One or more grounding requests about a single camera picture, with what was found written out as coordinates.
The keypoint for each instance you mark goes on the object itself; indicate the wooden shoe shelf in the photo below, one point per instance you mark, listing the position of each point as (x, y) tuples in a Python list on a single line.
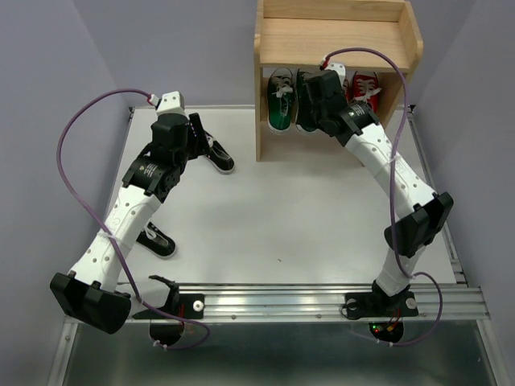
[(298, 34)]

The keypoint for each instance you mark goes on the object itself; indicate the aluminium rail front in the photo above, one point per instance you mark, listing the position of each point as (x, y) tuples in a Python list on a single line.
[(319, 303)]

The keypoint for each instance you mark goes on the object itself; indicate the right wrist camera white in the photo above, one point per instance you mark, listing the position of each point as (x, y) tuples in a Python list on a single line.
[(331, 65)]

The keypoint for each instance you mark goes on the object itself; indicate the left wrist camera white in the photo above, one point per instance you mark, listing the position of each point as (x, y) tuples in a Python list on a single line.
[(171, 102)]

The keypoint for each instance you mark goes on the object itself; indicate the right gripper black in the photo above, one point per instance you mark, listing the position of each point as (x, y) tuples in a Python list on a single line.
[(308, 106)]

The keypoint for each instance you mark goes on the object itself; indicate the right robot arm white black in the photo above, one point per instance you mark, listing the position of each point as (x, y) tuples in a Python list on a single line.
[(417, 211)]

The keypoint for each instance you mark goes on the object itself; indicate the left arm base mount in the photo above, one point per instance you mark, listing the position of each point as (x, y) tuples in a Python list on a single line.
[(175, 318)]

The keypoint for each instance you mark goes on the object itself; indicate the green sneaker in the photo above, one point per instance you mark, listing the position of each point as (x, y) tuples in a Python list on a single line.
[(303, 120), (280, 96)]

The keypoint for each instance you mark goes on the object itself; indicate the red sneaker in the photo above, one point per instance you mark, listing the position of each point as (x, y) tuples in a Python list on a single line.
[(348, 89), (366, 88)]

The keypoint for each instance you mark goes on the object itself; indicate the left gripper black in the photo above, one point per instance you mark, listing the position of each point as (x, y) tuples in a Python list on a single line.
[(198, 146)]

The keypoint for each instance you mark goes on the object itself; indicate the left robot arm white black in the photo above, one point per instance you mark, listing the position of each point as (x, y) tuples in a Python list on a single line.
[(99, 289)]

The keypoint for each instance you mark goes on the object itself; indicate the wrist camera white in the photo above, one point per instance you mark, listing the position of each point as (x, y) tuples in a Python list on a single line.
[(171, 102), (331, 65)]

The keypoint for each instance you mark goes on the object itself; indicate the black sneaker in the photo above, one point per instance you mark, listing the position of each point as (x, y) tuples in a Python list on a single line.
[(153, 239), (218, 156)]

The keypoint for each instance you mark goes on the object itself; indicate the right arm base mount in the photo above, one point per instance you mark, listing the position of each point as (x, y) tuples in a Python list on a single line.
[(386, 312)]

